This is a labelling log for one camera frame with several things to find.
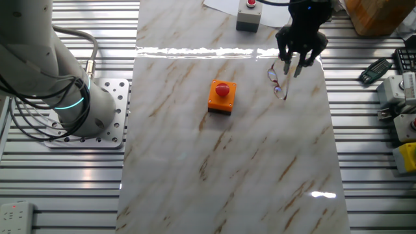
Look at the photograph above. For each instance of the clear plastic bag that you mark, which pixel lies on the clear plastic bag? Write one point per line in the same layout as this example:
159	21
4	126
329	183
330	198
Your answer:
408	27

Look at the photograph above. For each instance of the orange box red button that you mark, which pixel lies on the orange box red button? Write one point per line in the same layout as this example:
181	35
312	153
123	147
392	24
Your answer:
221	100

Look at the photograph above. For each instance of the dark red frame glasses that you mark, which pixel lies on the dark red frame glasses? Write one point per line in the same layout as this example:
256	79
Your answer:
279	92

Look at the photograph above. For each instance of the white power strip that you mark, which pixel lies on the white power strip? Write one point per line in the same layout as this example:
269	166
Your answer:
16	217

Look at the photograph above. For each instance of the brown cardboard box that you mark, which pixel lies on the brown cardboard box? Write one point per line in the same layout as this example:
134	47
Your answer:
377	16

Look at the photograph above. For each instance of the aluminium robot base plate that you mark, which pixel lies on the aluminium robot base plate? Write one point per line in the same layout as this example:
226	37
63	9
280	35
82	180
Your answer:
120	97

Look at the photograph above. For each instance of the black keyboard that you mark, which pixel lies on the black keyboard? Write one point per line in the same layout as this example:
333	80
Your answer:
406	60

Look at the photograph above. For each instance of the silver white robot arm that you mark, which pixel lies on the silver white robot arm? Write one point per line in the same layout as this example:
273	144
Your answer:
32	48

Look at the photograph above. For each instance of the grey box red button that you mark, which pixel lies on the grey box red button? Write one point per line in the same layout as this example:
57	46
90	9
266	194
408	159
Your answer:
248	14
404	130

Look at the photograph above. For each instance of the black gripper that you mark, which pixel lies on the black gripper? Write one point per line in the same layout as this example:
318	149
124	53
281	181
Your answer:
307	22

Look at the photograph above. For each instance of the yellow box green button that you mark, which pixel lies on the yellow box green button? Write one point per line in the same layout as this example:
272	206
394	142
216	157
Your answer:
406	157

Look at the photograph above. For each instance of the silver finned camera device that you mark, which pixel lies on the silver finned camera device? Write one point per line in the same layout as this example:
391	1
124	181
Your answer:
410	87

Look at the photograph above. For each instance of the marble pattern table mat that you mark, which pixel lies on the marble pattern table mat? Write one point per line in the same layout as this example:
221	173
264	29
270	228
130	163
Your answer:
227	162

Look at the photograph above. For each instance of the light grey switch box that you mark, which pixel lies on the light grey switch box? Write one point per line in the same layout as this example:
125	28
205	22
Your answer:
390	91

